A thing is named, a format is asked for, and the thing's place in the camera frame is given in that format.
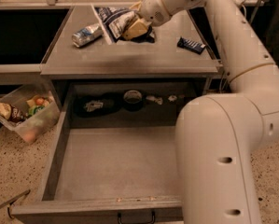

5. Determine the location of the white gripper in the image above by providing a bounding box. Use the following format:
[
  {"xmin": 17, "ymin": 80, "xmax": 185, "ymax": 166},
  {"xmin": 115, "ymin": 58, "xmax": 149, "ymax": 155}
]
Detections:
[{"xmin": 121, "ymin": 0, "xmax": 172, "ymax": 40}]

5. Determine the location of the blue white chip bag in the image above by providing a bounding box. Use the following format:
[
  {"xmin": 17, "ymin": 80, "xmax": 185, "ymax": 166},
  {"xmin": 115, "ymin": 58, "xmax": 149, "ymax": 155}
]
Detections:
[{"xmin": 91, "ymin": 5, "xmax": 156, "ymax": 46}]

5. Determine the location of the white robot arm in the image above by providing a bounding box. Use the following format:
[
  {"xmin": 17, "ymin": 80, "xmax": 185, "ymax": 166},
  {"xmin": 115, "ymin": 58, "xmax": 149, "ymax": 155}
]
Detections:
[{"xmin": 133, "ymin": 0, "xmax": 279, "ymax": 224}]

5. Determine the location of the grey counter cabinet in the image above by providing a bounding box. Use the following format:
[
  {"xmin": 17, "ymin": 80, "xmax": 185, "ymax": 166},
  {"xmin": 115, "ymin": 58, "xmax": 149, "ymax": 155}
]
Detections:
[{"xmin": 0, "ymin": 2, "xmax": 224, "ymax": 110}]

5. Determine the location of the brown snack bag in bin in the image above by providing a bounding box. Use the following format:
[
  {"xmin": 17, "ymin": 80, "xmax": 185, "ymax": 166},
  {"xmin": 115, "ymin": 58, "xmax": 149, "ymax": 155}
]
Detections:
[{"xmin": 0, "ymin": 103, "xmax": 26, "ymax": 123}]

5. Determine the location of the grey open top drawer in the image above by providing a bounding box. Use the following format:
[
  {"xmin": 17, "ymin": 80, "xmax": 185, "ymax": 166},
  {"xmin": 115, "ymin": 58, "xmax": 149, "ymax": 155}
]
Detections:
[{"xmin": 11, "ymin": 80, "xmax": 208, "ymax": 224}]

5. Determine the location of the crushed silver blue can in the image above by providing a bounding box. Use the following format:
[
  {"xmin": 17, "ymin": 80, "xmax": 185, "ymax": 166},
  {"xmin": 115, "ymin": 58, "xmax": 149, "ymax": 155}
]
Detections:
[{"xmin": 72, "ymin": 23, "xmax": 103, "ymax": 48}]

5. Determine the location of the dark blue snack bar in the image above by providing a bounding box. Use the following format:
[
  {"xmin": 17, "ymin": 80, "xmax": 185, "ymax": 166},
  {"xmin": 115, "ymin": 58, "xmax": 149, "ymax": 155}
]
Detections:
[{"xmin": 177, "ymin": 37, "xmax": 206, "ymax": 54}]

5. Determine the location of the black round cup reflection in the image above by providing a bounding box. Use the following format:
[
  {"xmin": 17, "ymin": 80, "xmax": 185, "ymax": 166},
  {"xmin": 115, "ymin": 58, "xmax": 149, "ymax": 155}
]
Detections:
[{"xmin": 123, "ymin": 90, "xmax": 143, "ymax": 111}]

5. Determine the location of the green packet in bin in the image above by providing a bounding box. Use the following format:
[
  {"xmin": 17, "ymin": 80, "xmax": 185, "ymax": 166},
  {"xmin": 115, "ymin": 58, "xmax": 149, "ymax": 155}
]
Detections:
[{"xmin": 28, "ymin": 105, "xmax": 44, "ymax": 117}]

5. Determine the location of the clear plastic storage bin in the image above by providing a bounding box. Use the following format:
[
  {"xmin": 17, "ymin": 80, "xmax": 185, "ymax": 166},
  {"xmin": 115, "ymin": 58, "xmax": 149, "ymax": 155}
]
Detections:
[{"xmin": 0, "ymin": 84, "xmax": 60, "ymax": 143}]

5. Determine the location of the black drawer handle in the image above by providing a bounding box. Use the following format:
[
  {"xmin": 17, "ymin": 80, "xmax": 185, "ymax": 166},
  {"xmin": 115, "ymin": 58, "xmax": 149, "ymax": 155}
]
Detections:
[{"xmin": 117, "ymin": 211, "xmax": 156, "ymax": 224}]

